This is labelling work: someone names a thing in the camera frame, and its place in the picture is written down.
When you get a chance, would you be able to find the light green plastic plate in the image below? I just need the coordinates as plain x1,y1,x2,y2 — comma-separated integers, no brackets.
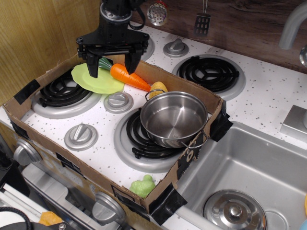
71,63,124,94

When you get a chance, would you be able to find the silver knob centre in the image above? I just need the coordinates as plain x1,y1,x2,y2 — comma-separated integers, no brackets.
104,92,134,114

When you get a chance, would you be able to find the silver pot lid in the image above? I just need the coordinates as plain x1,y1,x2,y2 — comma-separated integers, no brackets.
202,189,268,230

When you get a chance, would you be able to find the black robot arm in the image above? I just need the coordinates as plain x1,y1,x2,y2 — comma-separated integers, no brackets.
76,0,149,78

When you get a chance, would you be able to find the silver oven knob right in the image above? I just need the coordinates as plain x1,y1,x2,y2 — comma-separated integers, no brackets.
92,192,126,225

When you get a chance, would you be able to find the yellow toy corn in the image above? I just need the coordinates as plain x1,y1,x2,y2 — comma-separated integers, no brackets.
149,81,168,99

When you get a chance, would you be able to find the black cable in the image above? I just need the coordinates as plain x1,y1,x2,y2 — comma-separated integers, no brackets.
0,206,32,230

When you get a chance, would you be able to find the silver hanging slotted spatula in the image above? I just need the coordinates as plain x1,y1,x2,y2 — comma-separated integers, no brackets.
193,0,211,37

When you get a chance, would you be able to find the orange toy carrot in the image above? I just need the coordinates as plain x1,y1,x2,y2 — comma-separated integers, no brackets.
98,57,151,92

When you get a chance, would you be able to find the black burner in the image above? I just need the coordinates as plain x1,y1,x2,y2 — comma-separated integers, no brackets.
126,108,184,159
141,38,150,56
38,69,92,107
177,57,239,92

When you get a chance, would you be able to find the silver knob front left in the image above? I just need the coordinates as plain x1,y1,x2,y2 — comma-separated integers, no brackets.
64,123,98,151

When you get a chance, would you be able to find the silver knob back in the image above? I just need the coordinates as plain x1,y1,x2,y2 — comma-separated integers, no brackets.
163,38,189,58

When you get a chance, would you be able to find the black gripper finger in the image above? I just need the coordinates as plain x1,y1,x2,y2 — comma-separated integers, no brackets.
86,54,99,78
124,53,141,74

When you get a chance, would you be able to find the brown cardboard fence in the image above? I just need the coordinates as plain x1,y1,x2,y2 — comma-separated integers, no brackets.
3,56,225,230

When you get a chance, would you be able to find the grey toy faucet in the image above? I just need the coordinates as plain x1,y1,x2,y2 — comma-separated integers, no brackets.
278,1,307,67

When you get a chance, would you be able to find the black front right burner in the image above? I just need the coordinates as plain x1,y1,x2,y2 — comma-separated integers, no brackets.
126,108,184,159

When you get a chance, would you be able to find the black back right burner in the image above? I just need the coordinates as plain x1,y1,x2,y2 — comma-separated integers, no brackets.
177,57,239,92

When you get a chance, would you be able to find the black back left burner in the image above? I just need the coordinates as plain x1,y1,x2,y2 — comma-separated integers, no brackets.
141,38,150,56

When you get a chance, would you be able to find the silver oven knob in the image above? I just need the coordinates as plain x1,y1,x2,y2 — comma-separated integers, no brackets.
92,192,126,225
13,138,42,166

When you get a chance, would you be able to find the grey sink basin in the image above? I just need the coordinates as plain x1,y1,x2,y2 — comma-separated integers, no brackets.
178,122,307,230

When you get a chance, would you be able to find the grey faucet base block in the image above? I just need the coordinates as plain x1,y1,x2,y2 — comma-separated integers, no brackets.
280,105,307,142

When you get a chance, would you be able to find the orange toy food piece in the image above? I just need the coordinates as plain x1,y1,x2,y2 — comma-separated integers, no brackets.
38,211,63,226

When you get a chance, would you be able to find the stainless steel pot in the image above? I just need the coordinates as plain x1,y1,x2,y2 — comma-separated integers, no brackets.
140,90,208,148

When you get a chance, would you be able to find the silver hanging strainer ladle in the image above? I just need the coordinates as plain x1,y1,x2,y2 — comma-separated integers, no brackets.
147,0,168,26

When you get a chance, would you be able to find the green toy vegetable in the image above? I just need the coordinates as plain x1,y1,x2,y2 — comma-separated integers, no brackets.
130,174,155,198

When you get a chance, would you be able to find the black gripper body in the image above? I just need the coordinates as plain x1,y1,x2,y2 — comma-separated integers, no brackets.
76,20,149,59

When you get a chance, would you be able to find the silver oven knob left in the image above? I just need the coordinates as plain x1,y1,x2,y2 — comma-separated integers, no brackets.
13,138,42,166

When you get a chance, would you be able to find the black front left burner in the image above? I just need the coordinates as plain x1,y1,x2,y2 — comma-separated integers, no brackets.
38,69,92,107

